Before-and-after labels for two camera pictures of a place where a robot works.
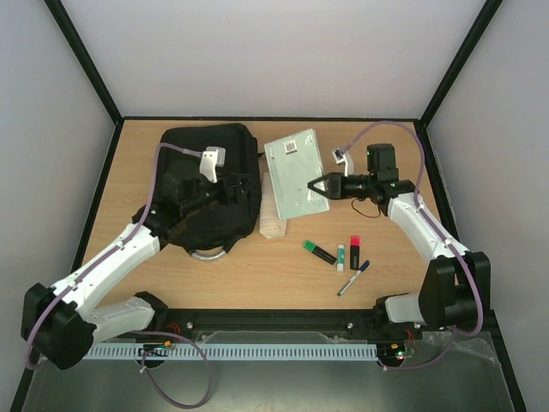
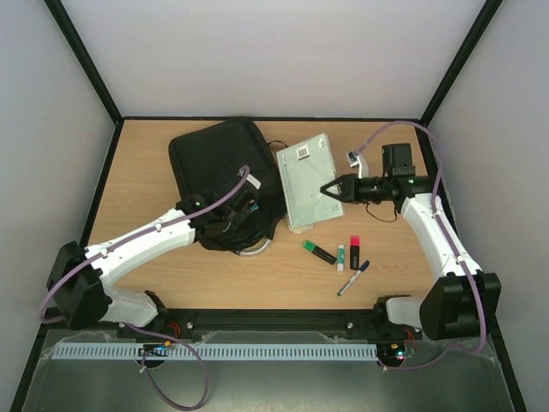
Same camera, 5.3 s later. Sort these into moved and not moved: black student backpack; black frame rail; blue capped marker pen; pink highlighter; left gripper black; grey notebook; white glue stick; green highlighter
Moved: left gripper black; grey notebook; black student backpack
Not moved: green highlighter; blue capped marker pen; pink highlighter; black frame rail; white glue stick
